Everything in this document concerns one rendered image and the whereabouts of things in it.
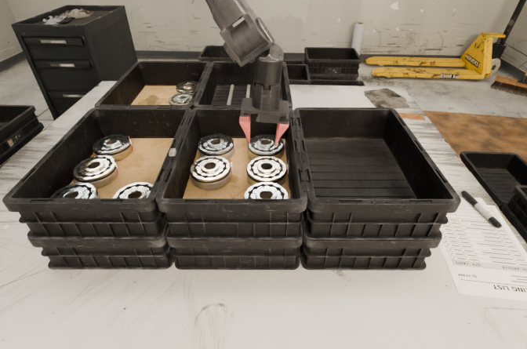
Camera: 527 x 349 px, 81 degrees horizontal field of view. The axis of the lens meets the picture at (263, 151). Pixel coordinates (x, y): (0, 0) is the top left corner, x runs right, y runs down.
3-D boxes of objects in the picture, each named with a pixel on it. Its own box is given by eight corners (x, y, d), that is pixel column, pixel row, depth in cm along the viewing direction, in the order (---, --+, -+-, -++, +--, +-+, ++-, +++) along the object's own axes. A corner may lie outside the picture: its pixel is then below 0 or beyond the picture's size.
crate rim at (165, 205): (307, 212, 61) (308, 204, 59) (155, 212, 61) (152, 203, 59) (292, 114, 93) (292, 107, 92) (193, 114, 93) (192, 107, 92)
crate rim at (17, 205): (154, 212, 61) (152, 203, 59) (2, 212, 61) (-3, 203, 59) (193, 114, 93) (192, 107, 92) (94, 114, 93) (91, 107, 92)
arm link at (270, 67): (253, 54, 59) (283, 57, 59) (257, 45, 65) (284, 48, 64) (252, 89, 63) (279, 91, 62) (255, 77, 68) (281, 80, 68)
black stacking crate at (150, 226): (163, 242, 66) (152, 205, 60) (26, 242, 66) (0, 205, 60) (196, 140, 99) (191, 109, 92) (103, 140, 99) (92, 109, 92)
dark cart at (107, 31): (122, 148, 236) (82, 24, 184) (66, 147, 238) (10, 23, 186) (150, 111, 285) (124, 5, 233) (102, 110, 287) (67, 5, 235)
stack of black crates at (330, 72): (345, 99, 274) (354, 47, 248) (351, 115, 249) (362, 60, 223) (300, 97, 275) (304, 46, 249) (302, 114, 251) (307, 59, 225)
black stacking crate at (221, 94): (290, 140, 99) (292, 108, 92) (198, 139, 99) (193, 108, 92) (284, 89, 131) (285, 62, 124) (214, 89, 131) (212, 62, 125)
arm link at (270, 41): (220, 45, 60) (256, 18, 56) (231, 32, 69) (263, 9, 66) (256, 94, 64) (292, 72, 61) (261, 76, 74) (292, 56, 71)
